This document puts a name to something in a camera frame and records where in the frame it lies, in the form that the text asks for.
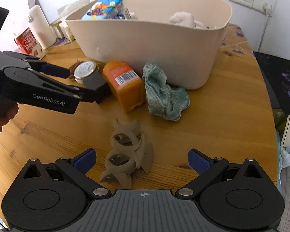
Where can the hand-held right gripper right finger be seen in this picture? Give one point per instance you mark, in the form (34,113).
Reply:
(198,160)

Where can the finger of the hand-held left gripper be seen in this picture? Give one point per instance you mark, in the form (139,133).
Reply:
(98,89)
(54,70)

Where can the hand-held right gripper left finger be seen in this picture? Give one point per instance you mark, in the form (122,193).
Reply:
(85,160)

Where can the round metal tin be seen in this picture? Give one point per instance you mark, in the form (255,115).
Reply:
(84,70)

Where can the grey spiral plastic toy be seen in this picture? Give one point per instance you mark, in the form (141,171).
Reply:
(128,149)

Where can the beige plastic tub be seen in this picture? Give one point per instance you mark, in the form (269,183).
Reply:
(147,50)

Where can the wooden desktop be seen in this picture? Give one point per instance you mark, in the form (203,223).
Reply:
(62,130)

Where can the person's left hand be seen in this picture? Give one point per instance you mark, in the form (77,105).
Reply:
(7,112)

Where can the orange plastic bottle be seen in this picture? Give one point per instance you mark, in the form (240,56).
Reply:
(125,87)

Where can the red carton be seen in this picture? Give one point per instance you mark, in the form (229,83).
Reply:
(26,42)

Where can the white thermos bottle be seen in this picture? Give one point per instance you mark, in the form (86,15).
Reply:
(41,26)

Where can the white paper packet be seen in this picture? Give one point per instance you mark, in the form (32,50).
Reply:
(70,7)

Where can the green cloth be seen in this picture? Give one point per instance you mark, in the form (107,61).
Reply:
(163,94)

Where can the blue tissue pack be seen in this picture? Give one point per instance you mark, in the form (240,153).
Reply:
(101,8)

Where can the light blue cloth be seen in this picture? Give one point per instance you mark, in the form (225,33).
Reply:
(286,152)

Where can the fluffy pale plush toy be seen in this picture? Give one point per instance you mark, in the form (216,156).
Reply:
(182,19)

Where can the black pad with purple print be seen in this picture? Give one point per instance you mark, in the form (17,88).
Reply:
(280,82)

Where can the white plug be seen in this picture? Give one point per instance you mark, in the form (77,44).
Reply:
(268,9)

